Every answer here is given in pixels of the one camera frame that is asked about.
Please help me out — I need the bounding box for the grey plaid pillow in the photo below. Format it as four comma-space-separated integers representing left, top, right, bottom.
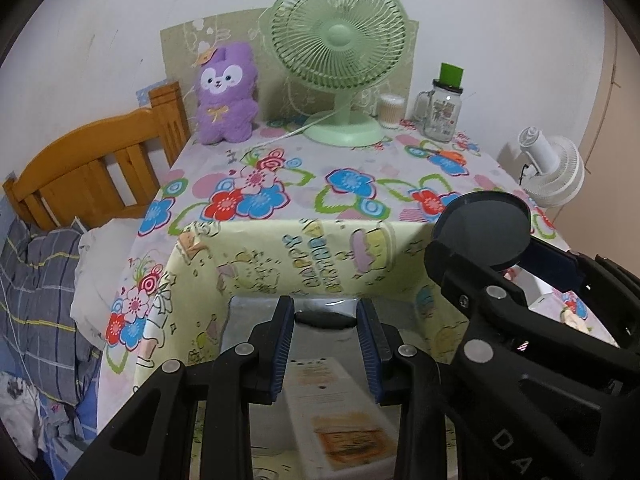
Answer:
0, 217, 101, 406

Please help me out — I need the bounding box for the black round disc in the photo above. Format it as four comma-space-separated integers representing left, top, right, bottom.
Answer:
432, 191, 532, 273

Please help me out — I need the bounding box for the beige door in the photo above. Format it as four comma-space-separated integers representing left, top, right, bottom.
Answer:
580, 5, 640, 216

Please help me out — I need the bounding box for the glass jar with green lid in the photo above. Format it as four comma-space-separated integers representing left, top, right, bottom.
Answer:
413, 62, 465, 142

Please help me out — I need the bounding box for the cotton swab container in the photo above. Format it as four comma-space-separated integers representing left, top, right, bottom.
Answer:
376, 94, 404, 130

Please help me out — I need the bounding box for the purple plush toy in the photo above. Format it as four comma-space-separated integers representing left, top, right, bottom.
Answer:
194, 42, 261, 146

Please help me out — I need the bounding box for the white standing fan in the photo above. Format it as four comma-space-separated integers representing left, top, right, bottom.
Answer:
517, 127, 586, 208

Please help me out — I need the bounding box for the wooden bed headboard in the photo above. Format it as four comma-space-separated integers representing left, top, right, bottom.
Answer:
2, 81, 191, 233

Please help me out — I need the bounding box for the yellow printed box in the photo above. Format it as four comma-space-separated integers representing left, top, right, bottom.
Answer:
132, 219, 473, 480

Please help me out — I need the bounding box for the beige patterned board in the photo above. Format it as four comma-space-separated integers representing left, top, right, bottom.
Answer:
160, 7, 420, 126

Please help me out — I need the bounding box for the floral tablecloth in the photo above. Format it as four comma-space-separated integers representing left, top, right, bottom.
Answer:
97, 119, 608, 411

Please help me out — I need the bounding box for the blue and white bedding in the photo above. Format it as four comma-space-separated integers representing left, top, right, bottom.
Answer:
0, 370, 101, 480

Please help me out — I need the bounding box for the green desk fan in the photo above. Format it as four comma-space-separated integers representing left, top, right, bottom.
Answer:
267, 0, 408, 148

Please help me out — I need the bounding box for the white fan cable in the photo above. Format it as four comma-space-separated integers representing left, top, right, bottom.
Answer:
250, 110, 343, 153

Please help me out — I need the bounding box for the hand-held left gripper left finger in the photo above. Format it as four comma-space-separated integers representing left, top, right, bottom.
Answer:
65, 295, 296, 480

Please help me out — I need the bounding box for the white pillow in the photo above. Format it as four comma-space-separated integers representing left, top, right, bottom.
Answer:
70, 220, 147, 348

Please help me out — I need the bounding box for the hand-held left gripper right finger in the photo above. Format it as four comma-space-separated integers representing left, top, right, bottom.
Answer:
356, 299, 481, 480

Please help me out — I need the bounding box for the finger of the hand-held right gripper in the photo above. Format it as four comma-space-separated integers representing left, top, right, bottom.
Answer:
424, 241, 621, 386
520, 237, 640, 311

